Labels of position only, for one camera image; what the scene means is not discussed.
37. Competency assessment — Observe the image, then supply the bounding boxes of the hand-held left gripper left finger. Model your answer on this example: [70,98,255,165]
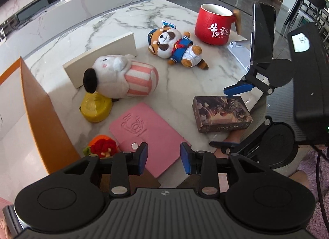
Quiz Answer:
[63,142,149,196]

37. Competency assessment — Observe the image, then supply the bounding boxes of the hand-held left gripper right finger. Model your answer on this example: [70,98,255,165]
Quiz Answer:
[180,142,260,195]

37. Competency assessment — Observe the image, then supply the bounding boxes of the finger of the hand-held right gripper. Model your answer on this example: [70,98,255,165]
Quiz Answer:
[224,61,275,96]
[209,116,273,158]

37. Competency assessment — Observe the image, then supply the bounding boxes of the yellow tape measure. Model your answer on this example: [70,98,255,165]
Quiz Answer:
[80,92,113,123]

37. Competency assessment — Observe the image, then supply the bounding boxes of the red panda plush toy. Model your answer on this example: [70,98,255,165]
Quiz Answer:
[148,20,209,70]

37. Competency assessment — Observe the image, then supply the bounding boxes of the orange cardboard box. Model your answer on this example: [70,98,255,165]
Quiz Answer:
[0,57,82,201]

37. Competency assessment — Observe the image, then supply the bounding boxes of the person's right forearm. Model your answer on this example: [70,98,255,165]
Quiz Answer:
[290,148,329,239]

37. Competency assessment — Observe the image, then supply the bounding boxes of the pink notebook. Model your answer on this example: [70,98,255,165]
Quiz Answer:
[109,102,191,178]

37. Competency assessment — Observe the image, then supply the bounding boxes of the dark printed card box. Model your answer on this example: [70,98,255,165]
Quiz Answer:
[192,96,253,134]

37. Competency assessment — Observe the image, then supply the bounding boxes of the white phone stand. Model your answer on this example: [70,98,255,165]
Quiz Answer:
[227,36,269,113]

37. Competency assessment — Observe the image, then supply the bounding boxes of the red orange crochet toy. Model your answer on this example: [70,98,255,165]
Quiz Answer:
[83,135,119,158]

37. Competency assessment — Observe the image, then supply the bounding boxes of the black dining chair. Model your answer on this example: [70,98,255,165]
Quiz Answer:
[284,0,329,36]

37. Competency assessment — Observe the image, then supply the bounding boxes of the white dog plush toy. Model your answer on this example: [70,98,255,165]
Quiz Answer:
[83,54,159,99]

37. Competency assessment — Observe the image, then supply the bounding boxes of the cream box lid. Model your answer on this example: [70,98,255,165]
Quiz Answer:
[63,31,137,89]

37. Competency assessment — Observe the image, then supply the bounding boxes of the red mug with wooden handle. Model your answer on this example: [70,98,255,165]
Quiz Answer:
[195,4,243,46]

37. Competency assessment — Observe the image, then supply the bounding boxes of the black cable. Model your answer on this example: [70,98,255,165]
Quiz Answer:
[315,148,329,216]

